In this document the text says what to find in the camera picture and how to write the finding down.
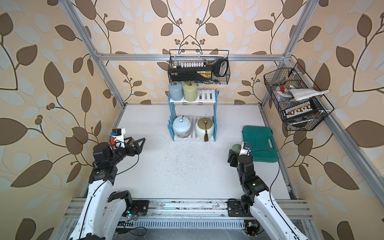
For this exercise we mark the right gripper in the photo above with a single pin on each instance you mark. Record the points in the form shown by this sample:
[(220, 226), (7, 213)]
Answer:
[(233, 159)]

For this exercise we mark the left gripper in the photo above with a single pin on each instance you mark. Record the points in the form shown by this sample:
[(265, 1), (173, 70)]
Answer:
[(137, 150)]

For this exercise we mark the green cylindrical tea canister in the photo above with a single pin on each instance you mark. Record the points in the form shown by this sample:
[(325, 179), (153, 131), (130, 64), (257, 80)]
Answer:
[(236, 149)]

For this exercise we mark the cream jar with tassel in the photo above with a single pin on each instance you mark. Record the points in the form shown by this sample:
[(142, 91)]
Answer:
[(204, 129)]

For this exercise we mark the blue white two-tier shelf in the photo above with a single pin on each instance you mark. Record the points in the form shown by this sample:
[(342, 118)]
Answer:
[(204, 97)]

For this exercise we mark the blue cylindrical tea canister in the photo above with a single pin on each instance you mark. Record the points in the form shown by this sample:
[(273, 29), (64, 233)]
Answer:
[(176, 91)]

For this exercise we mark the yellow-green cylindrical tea canister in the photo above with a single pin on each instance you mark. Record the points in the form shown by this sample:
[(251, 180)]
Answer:
[(190, 90)]

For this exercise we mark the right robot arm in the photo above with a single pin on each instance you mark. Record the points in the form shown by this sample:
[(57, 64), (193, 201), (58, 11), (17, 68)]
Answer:
[(259, 202)]

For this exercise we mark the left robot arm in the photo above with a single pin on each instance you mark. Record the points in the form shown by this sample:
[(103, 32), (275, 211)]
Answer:
[(103, 208)]

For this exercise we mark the red small object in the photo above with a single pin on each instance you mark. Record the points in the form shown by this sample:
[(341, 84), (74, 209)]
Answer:
[(113, 141)]

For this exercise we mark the green plastic tool case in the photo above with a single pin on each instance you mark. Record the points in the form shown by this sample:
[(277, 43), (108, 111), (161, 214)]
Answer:
[(263, 147)]

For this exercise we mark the light blue round jar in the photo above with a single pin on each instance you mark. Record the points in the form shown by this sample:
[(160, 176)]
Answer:
[(182, 127)]

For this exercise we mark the bit set tray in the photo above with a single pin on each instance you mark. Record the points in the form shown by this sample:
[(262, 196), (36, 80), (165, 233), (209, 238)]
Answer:
[(300, 110)]

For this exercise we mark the white paper packet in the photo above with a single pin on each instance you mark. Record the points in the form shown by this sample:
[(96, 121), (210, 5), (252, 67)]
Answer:
[(303, 94)]

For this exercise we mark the black yellow tool box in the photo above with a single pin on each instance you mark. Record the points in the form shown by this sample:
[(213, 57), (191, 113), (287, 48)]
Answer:
[(198, 75)]

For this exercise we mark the white bit row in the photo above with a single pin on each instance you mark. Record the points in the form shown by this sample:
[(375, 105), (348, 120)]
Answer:
[(192, 65)]

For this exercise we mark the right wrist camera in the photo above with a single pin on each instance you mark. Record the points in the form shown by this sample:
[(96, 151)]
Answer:
[(245, 149)]

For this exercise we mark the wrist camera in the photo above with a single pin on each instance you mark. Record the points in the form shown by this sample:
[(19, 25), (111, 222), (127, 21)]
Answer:
[(245, 149), (119, 135)]

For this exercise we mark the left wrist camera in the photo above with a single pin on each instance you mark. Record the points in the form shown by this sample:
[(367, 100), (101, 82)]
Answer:
[(119, 135)]

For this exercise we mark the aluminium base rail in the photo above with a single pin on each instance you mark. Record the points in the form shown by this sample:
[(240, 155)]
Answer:
[(210, 209)]

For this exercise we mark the right black wire basket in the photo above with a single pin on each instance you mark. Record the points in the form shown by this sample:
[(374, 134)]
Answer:
[(300, 102)]

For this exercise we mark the black wire basket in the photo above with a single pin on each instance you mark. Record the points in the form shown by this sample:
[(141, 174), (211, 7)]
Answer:
[(217, 59), (300, 102)]

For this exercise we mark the back black wire basket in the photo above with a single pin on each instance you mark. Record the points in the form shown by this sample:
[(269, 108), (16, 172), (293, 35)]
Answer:
[(217, 59)]

